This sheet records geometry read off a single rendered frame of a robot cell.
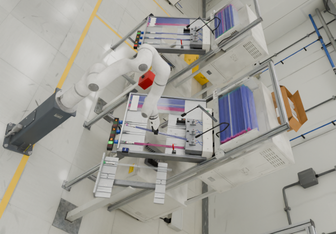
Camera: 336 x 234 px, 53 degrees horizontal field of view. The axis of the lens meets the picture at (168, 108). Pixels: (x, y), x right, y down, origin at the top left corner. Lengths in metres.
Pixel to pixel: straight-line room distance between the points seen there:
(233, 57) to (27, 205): 2.48
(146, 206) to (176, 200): 0.32
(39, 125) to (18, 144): 0.36
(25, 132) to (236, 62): 2.28
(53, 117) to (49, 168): 0.67
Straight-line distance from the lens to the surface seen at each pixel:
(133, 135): 2.83
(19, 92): 3.41
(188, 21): 4.26
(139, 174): 2.95
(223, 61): 3.84
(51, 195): 3.13
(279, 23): 5.68
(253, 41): 3.73
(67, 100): 2.55
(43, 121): 2.74
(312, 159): 4.06
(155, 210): 3.41
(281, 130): 2.44
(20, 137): 2.97
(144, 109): 2.41
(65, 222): 3.12
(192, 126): 2.84
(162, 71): 2.24
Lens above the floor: 2.53
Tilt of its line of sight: 31 degrees down
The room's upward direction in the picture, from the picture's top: 58 degrees clockwise
